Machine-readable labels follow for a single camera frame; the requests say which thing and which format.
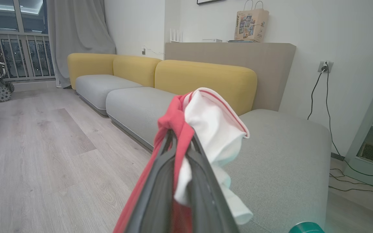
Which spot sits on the grey wall outlet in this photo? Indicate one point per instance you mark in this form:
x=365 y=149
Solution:
x=330 y=64

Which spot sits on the dark picture frame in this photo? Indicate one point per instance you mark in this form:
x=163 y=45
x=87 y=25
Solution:
x=209 y=1

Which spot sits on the small grey sofa seat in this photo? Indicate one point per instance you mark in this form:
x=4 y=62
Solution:
x=102 y=87

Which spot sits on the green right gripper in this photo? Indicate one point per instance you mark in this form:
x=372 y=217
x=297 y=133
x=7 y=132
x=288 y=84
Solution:
x=306 y=228

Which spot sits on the grey curtain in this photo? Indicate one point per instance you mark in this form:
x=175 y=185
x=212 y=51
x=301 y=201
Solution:
x=76 y=29

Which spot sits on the red and white garment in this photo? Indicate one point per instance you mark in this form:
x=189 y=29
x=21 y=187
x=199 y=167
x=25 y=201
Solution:
x=212 y=123

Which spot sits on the beige upholstered panel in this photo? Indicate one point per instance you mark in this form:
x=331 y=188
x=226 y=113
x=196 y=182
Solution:
x=257 y=61

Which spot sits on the yellow corner sofa backrest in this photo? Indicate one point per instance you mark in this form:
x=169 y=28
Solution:
x=89 y=64

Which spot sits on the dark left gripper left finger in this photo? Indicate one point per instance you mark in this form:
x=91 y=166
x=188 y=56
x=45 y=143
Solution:
x=154 y=194

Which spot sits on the medium grey sofa seat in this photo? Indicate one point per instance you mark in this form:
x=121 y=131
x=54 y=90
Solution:
x=138 y=106

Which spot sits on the flat white box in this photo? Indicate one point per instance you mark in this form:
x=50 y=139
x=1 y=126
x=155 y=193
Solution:
x=211 y=40

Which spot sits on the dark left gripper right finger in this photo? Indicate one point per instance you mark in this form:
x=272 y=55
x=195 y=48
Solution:
x=206 y=200

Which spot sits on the white window railing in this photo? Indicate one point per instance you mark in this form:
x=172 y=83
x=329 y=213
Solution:
x=28 y=55

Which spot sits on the black power plug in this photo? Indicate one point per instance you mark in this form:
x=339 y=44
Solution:
x=324 y=68

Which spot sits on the flat book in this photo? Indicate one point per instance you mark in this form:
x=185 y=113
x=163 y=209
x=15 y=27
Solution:
x=240 y=41

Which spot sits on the printed brown paper bag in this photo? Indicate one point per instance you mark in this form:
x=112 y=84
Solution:
x=250 y=24

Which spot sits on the long yellow sofa backrest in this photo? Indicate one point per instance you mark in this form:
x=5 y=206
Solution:
x=206 y=81

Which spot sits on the white router with antennas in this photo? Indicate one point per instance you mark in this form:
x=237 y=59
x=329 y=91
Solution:
x=176 y=37

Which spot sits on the short yellow sofa backrest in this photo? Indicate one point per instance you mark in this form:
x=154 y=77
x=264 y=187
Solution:
x=134 y=69

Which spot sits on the large grey sofa seat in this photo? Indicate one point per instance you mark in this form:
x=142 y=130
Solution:
x=280 y=155

